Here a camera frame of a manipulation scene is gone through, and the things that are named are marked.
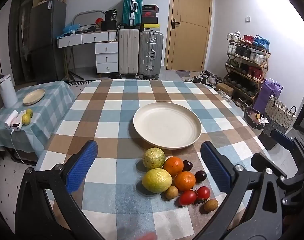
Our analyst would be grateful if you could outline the dark grey fridge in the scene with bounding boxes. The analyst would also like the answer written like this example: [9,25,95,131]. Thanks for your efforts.
[29,0,67,81]

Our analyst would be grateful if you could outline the teal checked tablecloth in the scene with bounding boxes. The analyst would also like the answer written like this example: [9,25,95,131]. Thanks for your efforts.
[0,81,75,159]

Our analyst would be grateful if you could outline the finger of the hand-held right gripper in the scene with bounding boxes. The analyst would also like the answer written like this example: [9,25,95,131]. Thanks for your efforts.
[271,129,302,156]
[251,152,288,181]

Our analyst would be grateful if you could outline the woven basket with handles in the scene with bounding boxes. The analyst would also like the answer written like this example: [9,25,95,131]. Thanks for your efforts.
[263,91,298,136]

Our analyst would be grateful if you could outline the deep orange mandarin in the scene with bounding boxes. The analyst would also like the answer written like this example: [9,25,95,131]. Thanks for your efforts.
[163,156,184,176]

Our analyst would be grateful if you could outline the silver suitcase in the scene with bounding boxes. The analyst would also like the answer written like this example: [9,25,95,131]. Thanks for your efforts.
[138,31,164,79]

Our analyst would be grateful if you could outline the white desk with drawers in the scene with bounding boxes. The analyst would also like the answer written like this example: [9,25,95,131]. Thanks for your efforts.
[56,29,119,78]

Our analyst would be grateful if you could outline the black bag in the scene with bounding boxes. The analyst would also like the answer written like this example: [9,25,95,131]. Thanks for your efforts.
[101,20,118,31]

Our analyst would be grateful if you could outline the green spotted guava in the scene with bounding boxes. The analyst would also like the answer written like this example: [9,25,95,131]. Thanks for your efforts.
[142,147,166,169]

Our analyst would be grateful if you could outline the tan cardboard box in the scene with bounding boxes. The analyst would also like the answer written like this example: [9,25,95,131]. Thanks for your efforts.
[215,82,234,96]

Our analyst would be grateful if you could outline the light orange mandarin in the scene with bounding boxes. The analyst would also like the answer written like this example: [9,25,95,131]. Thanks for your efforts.
[174,171,196,192]

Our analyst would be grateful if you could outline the wooden door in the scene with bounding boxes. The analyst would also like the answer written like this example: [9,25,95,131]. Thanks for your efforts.
[164,0,213,72]

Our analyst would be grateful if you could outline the loose shoes group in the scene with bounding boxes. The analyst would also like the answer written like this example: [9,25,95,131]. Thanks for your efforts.
[184,69,224,85]

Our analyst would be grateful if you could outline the large cream plate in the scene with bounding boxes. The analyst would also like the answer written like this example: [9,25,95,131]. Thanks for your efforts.
[133,102,202,150]

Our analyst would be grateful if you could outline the white kettle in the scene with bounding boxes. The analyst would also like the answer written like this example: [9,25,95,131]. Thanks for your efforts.
[0,74,18,108]

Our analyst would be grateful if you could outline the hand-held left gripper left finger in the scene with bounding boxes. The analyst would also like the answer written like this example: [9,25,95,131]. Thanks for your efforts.
[15,140,105,240]

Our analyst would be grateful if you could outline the beige suitcase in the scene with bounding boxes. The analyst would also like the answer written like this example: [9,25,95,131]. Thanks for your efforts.
[118,28,140,78]

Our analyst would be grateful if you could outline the rows of shoes on rack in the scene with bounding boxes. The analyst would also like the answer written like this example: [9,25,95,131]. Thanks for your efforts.
[226,31,270,98]

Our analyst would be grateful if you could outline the blue brown checked tablecloth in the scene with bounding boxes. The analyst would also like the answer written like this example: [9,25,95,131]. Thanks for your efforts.
[36,79,273,240]

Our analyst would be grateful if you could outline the small cream plate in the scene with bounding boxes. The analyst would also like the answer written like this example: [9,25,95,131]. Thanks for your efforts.
[22,88,46,106]

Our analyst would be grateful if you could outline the red cherry tomato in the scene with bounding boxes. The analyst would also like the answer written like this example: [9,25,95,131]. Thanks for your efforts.
[179,190,198,206]
[196,186,211,200]

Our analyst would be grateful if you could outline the white hair dryer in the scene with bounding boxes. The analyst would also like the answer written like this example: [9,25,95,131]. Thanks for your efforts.
[4,110,24,128]

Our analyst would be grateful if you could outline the black framed panel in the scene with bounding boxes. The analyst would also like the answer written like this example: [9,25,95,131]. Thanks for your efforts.
[292,97,304,137]

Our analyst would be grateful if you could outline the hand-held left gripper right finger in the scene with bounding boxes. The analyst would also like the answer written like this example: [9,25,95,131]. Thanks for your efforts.
[192,141,284,240]

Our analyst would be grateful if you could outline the small black box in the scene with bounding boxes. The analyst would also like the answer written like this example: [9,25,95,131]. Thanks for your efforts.
[105,10,118,22]

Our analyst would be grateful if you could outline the yellow black shoe box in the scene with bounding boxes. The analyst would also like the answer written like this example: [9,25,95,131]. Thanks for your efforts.
[143,23,161,32]

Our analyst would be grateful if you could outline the teal suitcase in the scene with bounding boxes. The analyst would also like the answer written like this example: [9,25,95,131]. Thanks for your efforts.
[122,0,143,29]

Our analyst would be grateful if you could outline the wooden shoe rack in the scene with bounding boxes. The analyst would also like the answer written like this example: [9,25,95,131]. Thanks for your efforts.
[222,38,271,106]

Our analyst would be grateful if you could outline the arched metal frame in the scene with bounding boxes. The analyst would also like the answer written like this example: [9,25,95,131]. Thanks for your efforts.
[71,10,105,28]

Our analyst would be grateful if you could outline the purple bag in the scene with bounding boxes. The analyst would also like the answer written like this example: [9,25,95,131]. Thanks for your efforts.
[253,78,284,115]

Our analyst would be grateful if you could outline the large yellow-green guava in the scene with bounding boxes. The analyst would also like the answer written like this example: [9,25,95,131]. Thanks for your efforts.
[142,168,173,194]

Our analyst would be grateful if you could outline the white cable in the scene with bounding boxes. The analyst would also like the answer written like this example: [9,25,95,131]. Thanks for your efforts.
[10,129,26,165]

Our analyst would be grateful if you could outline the blue clutter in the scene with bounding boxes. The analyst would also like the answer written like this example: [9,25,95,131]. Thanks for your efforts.
[62,22,80,34]

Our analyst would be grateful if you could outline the black floor stand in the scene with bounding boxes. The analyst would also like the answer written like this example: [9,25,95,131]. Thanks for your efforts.
[62,47,85,81]

